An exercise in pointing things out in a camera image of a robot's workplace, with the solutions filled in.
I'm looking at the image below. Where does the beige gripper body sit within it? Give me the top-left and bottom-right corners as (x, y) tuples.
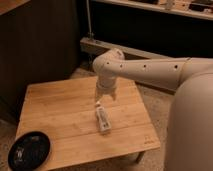
(96, 77), (116, 95)

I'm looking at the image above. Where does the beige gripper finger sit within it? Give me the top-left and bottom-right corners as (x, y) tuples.
(95, 90), (102, 103)
(110, 91), (116, 100)

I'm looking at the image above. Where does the white bottle with label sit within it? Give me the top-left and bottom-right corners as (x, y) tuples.
(95, 101), (111, 134)

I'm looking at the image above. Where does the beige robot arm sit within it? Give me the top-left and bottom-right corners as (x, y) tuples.
(93, 49), (213, 171)

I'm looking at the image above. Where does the light wooden table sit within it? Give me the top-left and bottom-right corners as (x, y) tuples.
(16, 77), (160, 171)

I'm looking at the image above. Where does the grey metal beam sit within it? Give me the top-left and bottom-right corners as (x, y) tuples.
(80, 37), (168, 59)

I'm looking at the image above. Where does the vertical metal pole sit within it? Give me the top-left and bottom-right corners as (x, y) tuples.
(86, 0), (94, 40)

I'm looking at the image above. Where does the dark wooden cabinet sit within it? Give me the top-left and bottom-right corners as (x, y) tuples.
(0, 0), (80, 123)

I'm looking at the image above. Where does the wooden shelf with items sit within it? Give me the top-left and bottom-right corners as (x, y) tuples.
(93, 0), (213, 21)

